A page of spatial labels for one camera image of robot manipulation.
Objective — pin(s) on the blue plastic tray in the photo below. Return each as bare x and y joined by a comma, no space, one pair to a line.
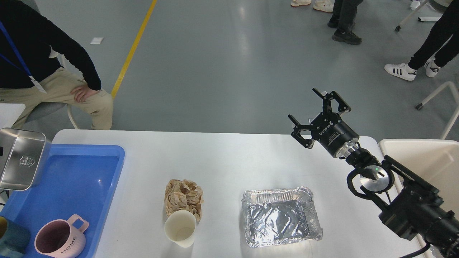
77,179

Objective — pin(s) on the teal cup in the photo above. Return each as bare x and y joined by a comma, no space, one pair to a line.
14,238

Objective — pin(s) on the white paper cup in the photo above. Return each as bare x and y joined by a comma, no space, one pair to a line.
180,228

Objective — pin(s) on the person in black shoes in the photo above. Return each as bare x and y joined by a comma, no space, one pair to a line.
343,19

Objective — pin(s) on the person in black sweater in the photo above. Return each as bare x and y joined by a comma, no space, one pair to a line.
41,63

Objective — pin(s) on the beige plastic bin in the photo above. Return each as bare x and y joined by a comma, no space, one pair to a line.
434,160

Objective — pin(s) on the small white side table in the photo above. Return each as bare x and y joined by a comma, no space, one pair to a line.
9,113

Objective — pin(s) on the white chair leg right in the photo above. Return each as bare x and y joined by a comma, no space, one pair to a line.
454,108

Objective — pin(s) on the stainless steel tray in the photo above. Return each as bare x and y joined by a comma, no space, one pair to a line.
23,157

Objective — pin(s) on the aluminium foil container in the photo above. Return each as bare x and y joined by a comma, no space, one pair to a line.
279,217

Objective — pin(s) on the person with striped sneakers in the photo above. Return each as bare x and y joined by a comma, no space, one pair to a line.
439,48

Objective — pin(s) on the white rolling chair frame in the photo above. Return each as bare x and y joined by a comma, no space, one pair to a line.
438,7

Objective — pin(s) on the pink mug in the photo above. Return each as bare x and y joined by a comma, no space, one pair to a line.
62,238

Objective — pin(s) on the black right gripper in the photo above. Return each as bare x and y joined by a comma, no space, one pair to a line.
328,128

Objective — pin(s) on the white paper scrap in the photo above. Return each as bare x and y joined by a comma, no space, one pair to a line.
96,40

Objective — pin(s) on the crumpled brown paper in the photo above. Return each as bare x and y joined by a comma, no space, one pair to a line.
183,195

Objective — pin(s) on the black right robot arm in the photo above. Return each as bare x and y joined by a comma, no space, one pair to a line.
409,205

